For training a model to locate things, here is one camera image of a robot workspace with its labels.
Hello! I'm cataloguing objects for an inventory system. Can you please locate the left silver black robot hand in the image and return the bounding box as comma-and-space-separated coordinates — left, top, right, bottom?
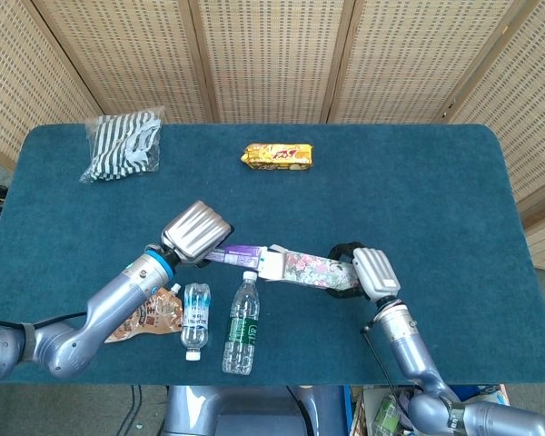
161, 200, 235, 269

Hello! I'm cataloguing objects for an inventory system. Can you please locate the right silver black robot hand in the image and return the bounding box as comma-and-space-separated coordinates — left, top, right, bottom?
327, 242, 401, 302

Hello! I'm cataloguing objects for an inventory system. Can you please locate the purple white toothpaste tube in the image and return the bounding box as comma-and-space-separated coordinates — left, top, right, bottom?
206, 244, 267, 269

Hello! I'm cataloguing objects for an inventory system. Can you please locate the floral pink box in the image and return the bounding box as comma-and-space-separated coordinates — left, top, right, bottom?
256, 243, 362, 292

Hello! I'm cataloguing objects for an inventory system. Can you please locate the teal table cloth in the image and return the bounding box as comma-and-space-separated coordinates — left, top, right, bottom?
0, 123, 545, 387

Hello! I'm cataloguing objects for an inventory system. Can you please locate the blue label water bottle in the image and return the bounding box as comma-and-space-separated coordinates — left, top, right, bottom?
180, 282, 212, 362

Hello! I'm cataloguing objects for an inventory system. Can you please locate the brown spout pouch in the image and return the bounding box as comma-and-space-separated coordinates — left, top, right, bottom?
104, 282, 183, 344

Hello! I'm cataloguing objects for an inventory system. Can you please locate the green label water bottle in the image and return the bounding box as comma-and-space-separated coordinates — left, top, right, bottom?
221, 271, 261, 376

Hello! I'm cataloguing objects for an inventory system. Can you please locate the yellow biscuit pack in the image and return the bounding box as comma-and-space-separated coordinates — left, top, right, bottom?
240, 143, 314, 172

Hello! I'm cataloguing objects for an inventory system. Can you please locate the striped cloth in plastic bag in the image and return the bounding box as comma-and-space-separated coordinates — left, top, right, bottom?
78, 105, 166, 184

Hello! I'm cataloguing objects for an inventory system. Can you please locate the green plastic bottle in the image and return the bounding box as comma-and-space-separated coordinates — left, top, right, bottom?
372, 394, 401, 435

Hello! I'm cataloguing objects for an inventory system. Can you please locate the grey-blue robot torso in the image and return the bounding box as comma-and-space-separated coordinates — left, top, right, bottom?
161, 384, 351, 436

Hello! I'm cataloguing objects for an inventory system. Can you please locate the wicker folding screen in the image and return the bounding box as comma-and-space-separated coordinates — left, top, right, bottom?
0, 0, 545, 273

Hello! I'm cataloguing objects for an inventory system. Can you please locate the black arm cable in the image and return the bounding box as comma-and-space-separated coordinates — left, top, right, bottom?
361, 324, 412, 410

